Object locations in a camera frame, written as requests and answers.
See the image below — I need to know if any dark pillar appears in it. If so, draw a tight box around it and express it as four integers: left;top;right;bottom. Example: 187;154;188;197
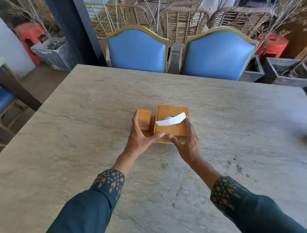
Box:
45;0;107;68

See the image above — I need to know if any person's right hand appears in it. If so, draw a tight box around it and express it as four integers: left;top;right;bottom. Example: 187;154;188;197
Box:
168;116;205;166

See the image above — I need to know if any small wooden box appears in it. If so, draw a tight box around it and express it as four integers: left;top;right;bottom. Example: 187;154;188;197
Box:
138;109;152;131

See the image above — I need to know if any white tissue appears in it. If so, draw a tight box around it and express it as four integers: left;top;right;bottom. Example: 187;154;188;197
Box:
156;112;186;127

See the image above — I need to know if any person's right forearm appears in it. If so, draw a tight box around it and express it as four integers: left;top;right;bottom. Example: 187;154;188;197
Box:
189;158;307;233

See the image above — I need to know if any red plastic stool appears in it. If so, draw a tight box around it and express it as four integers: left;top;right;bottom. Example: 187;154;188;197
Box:
255;34;289;63
14;22;49;67

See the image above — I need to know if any grey stone planter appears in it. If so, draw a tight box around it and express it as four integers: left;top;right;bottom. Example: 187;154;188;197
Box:
31;36;75;72
239;55;265;83
262;57;307;88

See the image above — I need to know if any person's left forearm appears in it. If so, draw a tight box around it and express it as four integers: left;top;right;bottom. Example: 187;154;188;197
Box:
47;151;143;233

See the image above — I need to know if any blue upholstered chair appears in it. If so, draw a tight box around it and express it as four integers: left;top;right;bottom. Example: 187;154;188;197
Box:
106;25;170;74
0;63;25;145
179;26;260;81

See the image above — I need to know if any person's left hand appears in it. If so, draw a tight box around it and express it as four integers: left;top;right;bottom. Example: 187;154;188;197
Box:
125;109;165;157

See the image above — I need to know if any wooden tissue box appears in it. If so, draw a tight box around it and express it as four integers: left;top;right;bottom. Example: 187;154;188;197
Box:
144;105;190;145

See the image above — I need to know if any wicker chair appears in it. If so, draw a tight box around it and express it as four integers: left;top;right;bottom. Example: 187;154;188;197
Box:
89;2;150;39
160;7;212;44
208;7;272;39

